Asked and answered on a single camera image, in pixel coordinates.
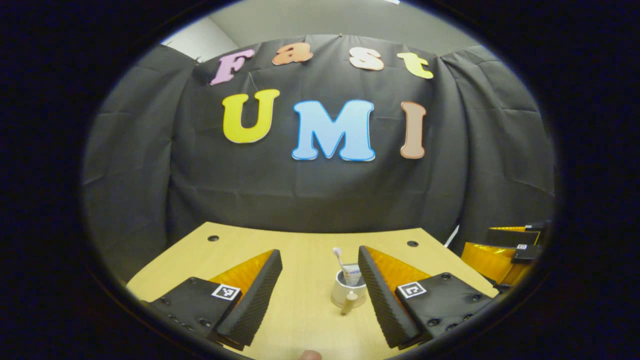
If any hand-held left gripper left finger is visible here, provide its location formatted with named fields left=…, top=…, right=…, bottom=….
left=142, top=248, right=283, bottom=351

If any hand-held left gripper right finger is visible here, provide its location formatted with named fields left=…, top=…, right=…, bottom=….
left=357, top=245, right=498, bottom=351

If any white cup with wooden handle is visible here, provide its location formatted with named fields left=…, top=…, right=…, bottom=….
left=330, top=270, right=368, bottom=316

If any white toothpaste tube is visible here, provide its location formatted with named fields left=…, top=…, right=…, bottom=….
left=342, top=263, right=362, bottom=287

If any light wooden desktop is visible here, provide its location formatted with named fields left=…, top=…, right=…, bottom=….
left=126, top=221, right=500, bottom=360

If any black backdrop cloth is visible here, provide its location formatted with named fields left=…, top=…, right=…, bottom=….
left=82, top=34, right=556, bottom=283

